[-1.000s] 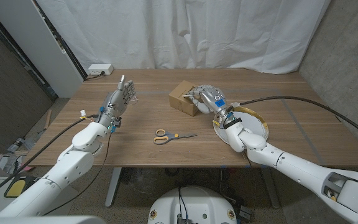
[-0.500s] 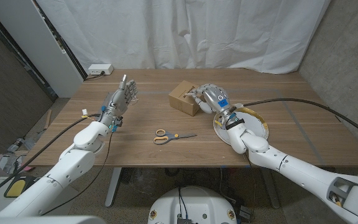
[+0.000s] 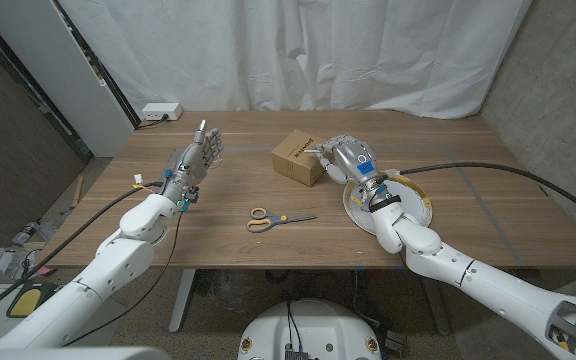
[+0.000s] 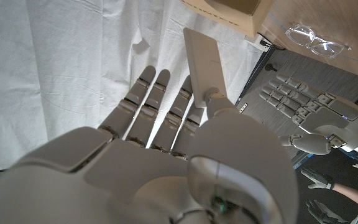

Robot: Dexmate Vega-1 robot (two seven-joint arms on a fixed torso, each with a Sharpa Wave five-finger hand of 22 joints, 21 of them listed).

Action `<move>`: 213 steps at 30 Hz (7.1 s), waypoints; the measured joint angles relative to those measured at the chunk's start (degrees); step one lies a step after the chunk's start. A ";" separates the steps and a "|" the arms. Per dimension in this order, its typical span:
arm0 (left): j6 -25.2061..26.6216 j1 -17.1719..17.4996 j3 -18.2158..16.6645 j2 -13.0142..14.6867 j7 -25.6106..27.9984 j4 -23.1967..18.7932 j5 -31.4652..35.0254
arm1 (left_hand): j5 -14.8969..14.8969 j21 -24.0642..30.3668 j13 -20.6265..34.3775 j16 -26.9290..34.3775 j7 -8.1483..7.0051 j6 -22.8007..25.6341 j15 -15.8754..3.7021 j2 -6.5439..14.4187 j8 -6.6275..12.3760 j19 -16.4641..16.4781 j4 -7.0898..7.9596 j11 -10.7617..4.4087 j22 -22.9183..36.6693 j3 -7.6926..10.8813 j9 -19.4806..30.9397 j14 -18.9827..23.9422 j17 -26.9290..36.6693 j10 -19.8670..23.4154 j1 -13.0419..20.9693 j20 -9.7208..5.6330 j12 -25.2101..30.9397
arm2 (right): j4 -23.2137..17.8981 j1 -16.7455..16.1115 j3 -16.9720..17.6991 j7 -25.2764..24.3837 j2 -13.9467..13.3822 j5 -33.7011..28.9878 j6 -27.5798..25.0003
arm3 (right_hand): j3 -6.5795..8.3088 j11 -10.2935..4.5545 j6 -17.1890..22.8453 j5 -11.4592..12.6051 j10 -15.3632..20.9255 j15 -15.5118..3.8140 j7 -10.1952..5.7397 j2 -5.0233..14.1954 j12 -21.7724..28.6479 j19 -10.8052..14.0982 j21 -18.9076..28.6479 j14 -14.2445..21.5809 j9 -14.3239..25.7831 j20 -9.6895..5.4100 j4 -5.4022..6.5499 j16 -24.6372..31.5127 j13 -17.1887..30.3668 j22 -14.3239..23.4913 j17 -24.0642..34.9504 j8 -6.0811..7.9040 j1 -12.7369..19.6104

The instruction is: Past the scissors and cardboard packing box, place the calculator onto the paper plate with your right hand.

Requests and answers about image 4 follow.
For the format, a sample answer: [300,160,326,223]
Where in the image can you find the orange grey scissors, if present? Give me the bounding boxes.
[285,23,352,59]

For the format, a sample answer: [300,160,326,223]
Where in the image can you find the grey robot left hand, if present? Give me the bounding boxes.
[259,73,358,156]

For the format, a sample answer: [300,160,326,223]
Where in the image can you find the white power strip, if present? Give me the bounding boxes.
[244,32,273,52]

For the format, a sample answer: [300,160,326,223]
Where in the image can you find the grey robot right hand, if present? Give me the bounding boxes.
[0,64,300,224]

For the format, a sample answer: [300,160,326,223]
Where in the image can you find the person's bare forearm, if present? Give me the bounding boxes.
[333,182,358,207]

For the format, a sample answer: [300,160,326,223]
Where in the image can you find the person's gloved hand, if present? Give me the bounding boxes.
[300,167,335,190]
[305,198,351,224]

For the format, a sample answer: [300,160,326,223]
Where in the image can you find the brown cardboard packing box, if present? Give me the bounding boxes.
[178,0,275,38]

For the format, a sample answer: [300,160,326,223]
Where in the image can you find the white cloth curtain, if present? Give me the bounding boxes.
[0,0,264,172]

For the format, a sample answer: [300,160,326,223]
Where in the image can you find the black power strip cord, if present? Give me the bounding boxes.
[259,39,287,51]

